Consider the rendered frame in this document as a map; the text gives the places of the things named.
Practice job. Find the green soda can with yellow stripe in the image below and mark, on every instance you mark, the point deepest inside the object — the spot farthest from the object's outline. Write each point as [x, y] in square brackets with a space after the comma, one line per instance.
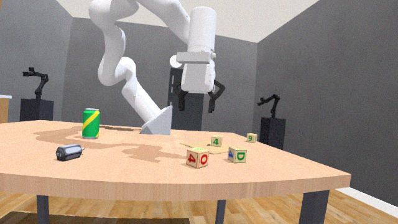
[91, 124]

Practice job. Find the pale yellow square mat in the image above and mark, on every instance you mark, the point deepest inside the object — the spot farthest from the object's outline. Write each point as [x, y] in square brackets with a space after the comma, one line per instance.
[206, 145]

